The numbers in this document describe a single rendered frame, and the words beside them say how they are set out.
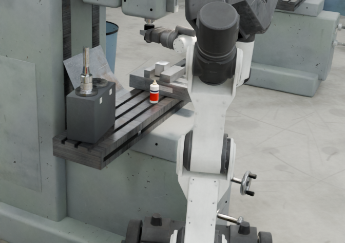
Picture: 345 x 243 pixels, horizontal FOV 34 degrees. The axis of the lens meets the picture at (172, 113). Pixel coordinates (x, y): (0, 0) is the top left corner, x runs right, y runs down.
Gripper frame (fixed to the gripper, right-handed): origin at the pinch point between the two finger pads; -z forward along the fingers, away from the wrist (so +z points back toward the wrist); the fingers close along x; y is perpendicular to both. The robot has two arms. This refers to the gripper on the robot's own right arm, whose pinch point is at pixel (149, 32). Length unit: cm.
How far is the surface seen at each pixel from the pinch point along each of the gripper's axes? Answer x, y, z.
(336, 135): -220, 122, 5
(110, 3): 15.1, -13.2, -9.7
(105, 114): 40.0, 24.1, 14.8
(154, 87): 1.8, 24.3, 6.4
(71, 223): 27, 103, -25
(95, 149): 52, 33, 23
